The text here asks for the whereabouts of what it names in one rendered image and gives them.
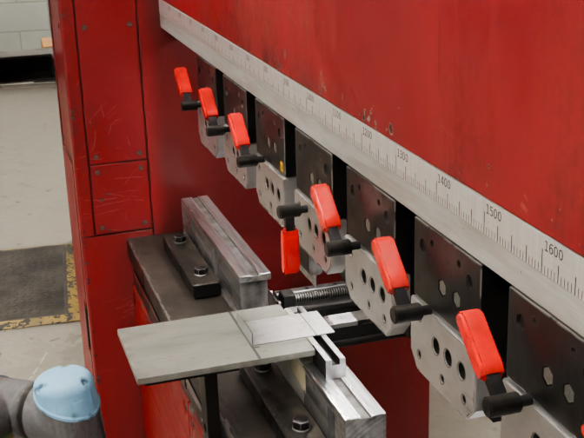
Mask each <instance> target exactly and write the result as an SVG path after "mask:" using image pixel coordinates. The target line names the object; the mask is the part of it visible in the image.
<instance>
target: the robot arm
mask: <svg viewBox="0 0 584 438"><path fill-rule="evenodd" d="M0 438H107V437H106V433H105V428H104V424H103V416H102V411H101V399H100V396H99V394H98V393H97V391H96V384H95V381H94V377H93V375H92V374H91V373H90V372H89V370H88V369H86V368H84V367H82V366H78V365H68V366H66V367H62V366H57V367H54V368H50V369H48V370H46V371H44V372H43V373H41V374H40V375H39V376H38V377H37V378H36V380H35V381H31V380H24V379H18V378H12V377H8V376H6V375H0Z"/></svg>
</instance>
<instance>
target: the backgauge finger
mask: <svg viewBox="0 0 584 438"><path fill-rule="evenodd" d="M323 319H324V320H325V321H326V322H327V324H328V325H329V326H330V327H331V328H332V329H338V328H345V327H350V326H355V325H361V324H366V323H371V322H372V321H371V320H370V319H369V318H368V317H367V316H366V315H365V314H364V313H363V312H362V311H361V310H359V311H354V312H348V313H342V314H337V315H326V316H324V317H323Z"/></svg>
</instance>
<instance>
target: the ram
mask: <svg viewBox="0 0 584 438"><path fill-rule="evenodd" d="M162 1H164V2H165V3H167V4H169V5H170V6H172V7H173V8H175V9H177V10H179V11H181V12H182V13H183V14H184V15H186V16H188V17H190V18H192V19H193V20H195V21H196V22H198V23H199V24H201V25H203V26H204V27H206V28H207V29H209V30H211V31H213V32H215V33H216V34H217V35H218V36H220V37H222V38H224V39H226V40H227V41H229V42H230V43H232V44H234V45H235V46H237V47H238V48H240V49H242V50H244V51H245V52H247V53H249V54H250V55H251V56H253V57H255V58H256V59H258V60H260V61H261V62H263V63H265V64H267V65H268V66H269V67H271V68H272V69H274V70H276V71H278V72H279V73H281V74H283V75H284V76H286V77H287V78H289V79H290V80H292V81H294V82H295V83H298V84H299V85H301V86H302V87H303V88H305V89H306V90H309V91H310V92H312V93H313V94H315V95H317V96H319V97H320V98H321V99H323V100H324V101H326V102H328V103H330V104H332V105H333V106H335V107H336V108H337V109H339V110H341V111H343V112H344V113H346V114H347V115H349V116H351V117H353V118H354V119H355V120H357V121H358V122H360V123H362V124H364V125H366V126H367V127H369V128H370V129H372V130H373V131H375V132H377V133H378V134H380V135H382V136H384V137H385V138H387V139H388V140H389V141H391V142H393V143H395V144H396V145H398V146H400V147H401V148H403V149H405V150H406V151H407V152H409V153H411V154H412V155H414V156H416V157H418V158H419V159H421V160H423V161H424V162H425V163H427V164H429V165H430V166H432V167H434V168H435V169H438V170H439V171H440V172H441V173H443V174H445V175H446V176H449V177H450V178H452V179H453V180H455V181H457V182H458V183H460V184H461V185H463V186H464V187H466V188H468V189H470V190H472V191H473V192H475V194H477V195H479V196H481V197H483V198H484V199H486V200H487V201H489V202H491V203H492V204H494V205H495V206H497V207H498V208H500V209H502V210H504V211H506V212H507V213H509V214H510V215H511V216H513V217H515V218H517V219H518V220H520V221H521V222H524V223H525V224H527V225H528V226H529V227H531V228H533V229H535V230H536V231H538V232H540V233H541V234H543V235H544V236H546V237H547V238H549V239H551V240H552V241H554V242H556V243H558V244H559V245H561V246H562V247H563V248H565V249H567V250H569V251H570V252H572V253H574V254H575V255H577V256H578V257H580V258H581V259H583V260H584V0H162ZM160 24H161V28H163V29H164V30H166V31H167V32H169V33H170V35H172V36H173V37H175V38H176V39H177V40H179V41H180V42H182V43H183V44H185V45H186V46H187V47H189V48H190V49H191V50H193V51H194V52H195V53H196V54H198V55H199V56H201V57H202V58H203V59H205V60H206V61H208V62H209V63H211V64H212V65H213V66H215V67H216V68H217V69H219V70H220V71H221V72H222V73H224V74H225V75H226V76H228V77H229V78H231V79H232V80H234V81H235V82H236V83H238V84H239V85H241V86H242V87H243V88H244V89H246V90H247V91H248V92H250V93H251V94H252V95H254V96H255V97H257V98H258V99H260V100H261V101H262V102H264V103H265V104H267V105H268V106H269V107H270V108H271V109H273V110H274V111H276V112H277V113H278V114H280V115H281V116H283V117H284V118H286V119H287V120H288V121H290V122H291V123H293V124H294V125H295V126H296V127H297V128H298V129H300V130H302V131H303V132H304V133H306V134H307V135H308V136H310V137H311V138H313V139H314V140H316V141H317V142H318V143H319V144H321V145H322V146H323V147H324V148H326V149H328V150H329V151H330V152H332V153H333V154H334V155H336V156H337V157H339V158H340V159H342V160H343V161H344V162H345V163H346V164H348V165H349V166H350V167H352V168H353V169H355V170H356V171H358V172H359V173H360V174H362V175H363V176H365V177H366V178H368V179H369V180H370V181H371V182H372V183H374V184H375V185H376V186H378V187H379V188H381V189H382V190H384V191H385V192H386V193H388V194H389V195H390V196H392V197H393V198H394V199H395V200H397V201H398V202H400V203H401V204H402V205H404V206H405V207H407V208H408V209H410V210H411V211H412V212H414V213H415V214H416V215H418V216H419V217H420V218H421V219H423V220H424V221H425V222H427V223H428V224H430V225H431V226H433V227H434V228H435V229H437V230H438V231H440V232H441V233H442V234H443V235H445V236H446V237H447V238H449V239H450V240H451V241H453V242H454V243H456V244H457V245H459V246H460V247H461V248H463V249H464V250H466V251H467V252H468V253H469V254H470V255H472V256H473V257H475V258H476V259H477V260H479V261H480V262H482V263H483V264H485V265H486V266H487V267H489V268H490V269H492V270H493V271H494V272H495V273H496V274H498V275H499V276H501V277H502V278H503V279H505V280H506V281H507V282H509V283H511V284H512V285H513V286H515V287H516V288H517V289H518V290H520V291H521V292H522V293H524V294H525V295H527V296H528V297H529V298H531V299H532V300H533V301H535V302H537V303H538V304H539V305H541V306H542V307H543V308H544V309H545V310H547V311H548V312H550V313H551V314H552V315H554V316H555V317H557V318H558V319H559V320H561V321H562V322H564V323H565V324H567V325H568V326H569V327H570V328H571V329H573V330H574V331H576V332H577V333H578V334H580V335H581V336H583V337H584V301H582V299H580V298H579V297H577V296H576V295H574V294H572V293H571V292H569V291H568V290H566V289H565V288H563V287H562V286H561V285H560V284H558V283H557V282H555V281H553V280H552V279H550V278H549V277H547V276H546V275H544V274H542V273H541V272H540V271H539V270H538V269H536V268H534V267H533V266H531V265H530V264H528V263H527V262H525V261H523V260H522V259H521V258H520V257H518V256H517V255H515V254H514V253H512V252H511V251H509V250H508V249H506V248H504V247H503V246H501V245H500V244H499V243H498V242H496V241H494V240H493V239H491V238H490V237H489V236H487V235H485V234H484V233H482V232H481V231H480V230H478V229H477V228H475V227H474V226H472V225H471V224H469V223H468V222H466V221H465V220H463V219H462V218H460V217H459V216H458V215H456V214H455V213H453V212H452V211H450V210H449V209H447V208H445V207H444V206H442V205H441V204H439V203H438V202H437V201H436V200H434V199H433V198H431V197H430V196H428V195H426V194H425V193H423V192H422V191H420V190H419V189H418V188H416V187H415V186H414V185H412V184H411V183H409V182H407V181H406V180H404V179H403V178H401V177H400V176H398V175H397V174H396V173H394V172H393V171H391V170H390V169H388V168H387V167H385V166H384V165H382V164H381V163H379V162H377V161H376V160H375V159H374V158H372V157H371V156H369V155H367V154H366V153H364V152H363V151H362V150H360V149H358V148H357V147H356V146H354V145H353V144H352V143H350V142H348V141H347V140H345V139H344V138H342V137H341V136H339V135H338V134H336V133H335V132H334V131H333V130H331V129H329V128H328V127H326V126H325V125H323V124H322V123H320V122H318V121H317V120H315V119H314V118H313V117H312V116H310V115H309V114H307V113H306V112H304V111H303V110H301V109H299V108H298V107H296V106H295V105H294V104H293V103H291V102H289V101H288V100H287V99H285V98H284V97H282V96H280V95H279V94H277V93H276V92H274V91H273V90H272V89H270V88H269V87H267V86H266V85H264V84H263V83H261V82H260V81H258V80H257V79H255V78H254V77H252V76H251V75H250V74H248V73H247V72H245V71H244V70H242V69H240V68H239V67H238V66H236V65H235V64H233V63H232V62H231V61H229V60H228V59H226V58H225V57H223V56H221V55H220V54H218V53H217V52H215V51H214V50H212V49H211V48H210V47H209V46H207V45H206V44H204V43H202V42H201V41H199V40H198V39H196V38H195V37H193V36H191V35H190V34H189V33H188V32H187V31H185V30H183V29H182V28H180V27H179V26H177V25H176V24H174V23H172V22H171V21H170V20H169V19H167V18H166V17H164V16H163V15H161V14H160Z"/></svg>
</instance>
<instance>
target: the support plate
mask: <svg viewBox="0 0 584 438"><path fill-rule="evenodd" d="M238 312H239V313H240V315H241V316H242V318H243V320H244V321H245V322H249V321H255V320H261V319H267V318H272V317H278V316H284V315H288V314H287V313H286V312H285V311H284V309H283V308H282V307H281V305H280V304H277V305H272V306H266V307H260V308H254V309H244V310H238ZM117 334H118V337H119V339H120V342H121V344H122V346H123V350H124V352H125V354H126V356H127V359H128V361H129V365H130V367H131V370H132V372H133V375H134V377H135V379H136V383H137V385H143V384H148V383H153V382H163V381H168V380H174V379H179V378H184V377H190V376H195V375H204V374H209V373H215V372H220V371H225V370H231V369H236V368H246V367H251V366H256V365H262V364H267V363H272V362H281V361H287V360H292V359H297V358H303V357H308V356H313V355H315V349H314V348H313V346H312V345H311V344H310V343H309V341H308V340H307V339H306V338H301V339H294V340H289V341H284V342H274V343H269V344H263V345H257V346H254V347H258V346H259V347H260V348H255V350H256V351H257V353H258V354H259V356H260V357H261V358H262V359H258V357H257V356H256V353H255V352H254V350H253V349H252V348H251V347H250V345H249V343H248V342H247V340H246V339H245V337H244V336H243V334H242V332H241V331H240V329H239V328H238V327H237V325H236V323H235V322H234V320H233V319H232V317H231V316H230V314H229V312H227V313H221V314H215V315H204V316H198V317H192V318H187V319H181V320H175V321H169V322H159V323H153V324H147V325H142V326H135V327H130V328H120V329H118V330H117Z"/></svg>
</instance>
